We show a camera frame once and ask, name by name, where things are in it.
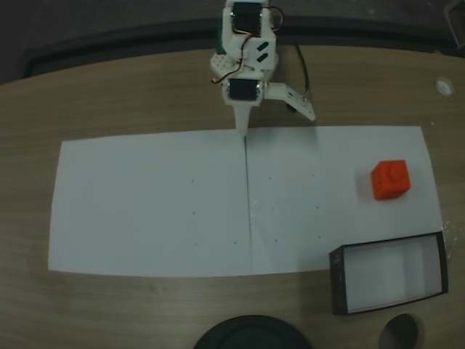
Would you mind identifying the small white round cap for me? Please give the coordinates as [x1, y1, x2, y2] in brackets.
[435, 78, 454, 97]

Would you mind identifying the dark oval object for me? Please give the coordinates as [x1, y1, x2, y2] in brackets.
[377, 314, 419, 349]

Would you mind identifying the white paper sheet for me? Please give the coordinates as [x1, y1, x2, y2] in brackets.
[47, 129, 254, 279]
[243, 125, 445, 274]

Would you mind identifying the dark grey background object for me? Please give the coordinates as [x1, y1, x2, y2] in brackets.
[445, 0, 465, 57]

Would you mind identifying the black round object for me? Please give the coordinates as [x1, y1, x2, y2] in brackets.
[192, 315, 313, 349]

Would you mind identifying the orange cube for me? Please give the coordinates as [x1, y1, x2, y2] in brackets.
[370, 159, 414, 201]

